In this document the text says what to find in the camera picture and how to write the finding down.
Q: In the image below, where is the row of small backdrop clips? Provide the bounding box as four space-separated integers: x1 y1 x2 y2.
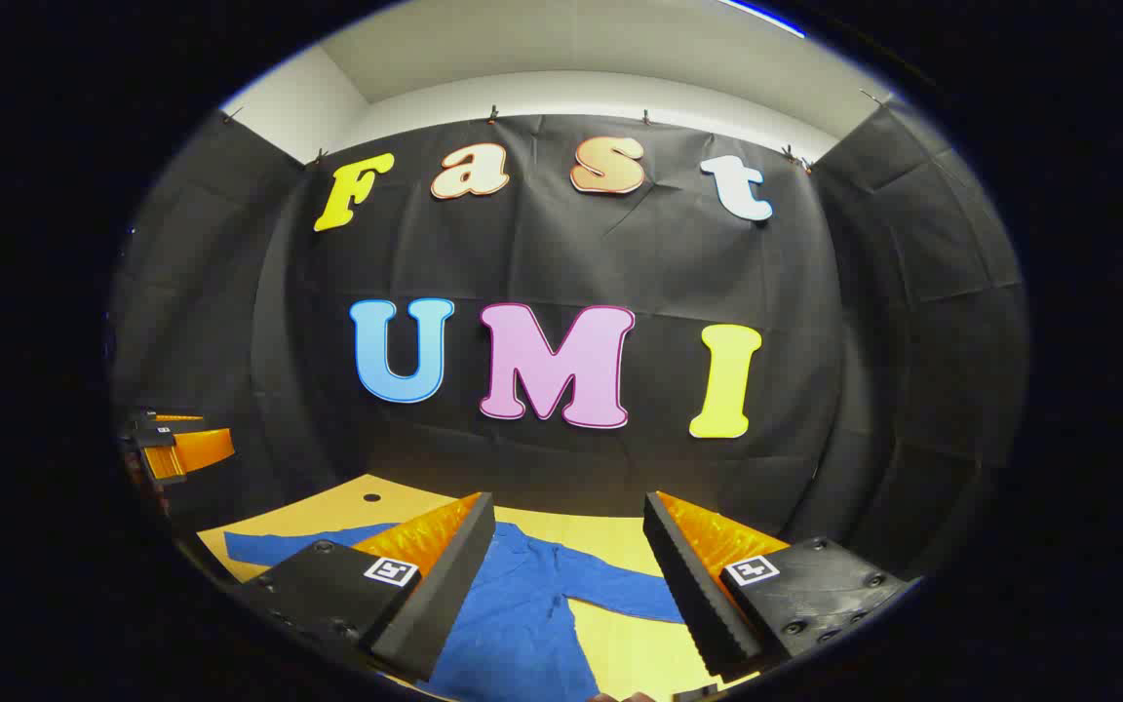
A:
223 93 889 172

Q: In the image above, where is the blue button shirt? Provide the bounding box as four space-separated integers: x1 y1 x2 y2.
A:
223 522 687 702

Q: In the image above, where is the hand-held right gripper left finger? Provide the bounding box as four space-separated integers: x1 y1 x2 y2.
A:
230 491 497 683

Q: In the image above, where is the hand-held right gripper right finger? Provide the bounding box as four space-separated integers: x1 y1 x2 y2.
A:
642 490 913 683

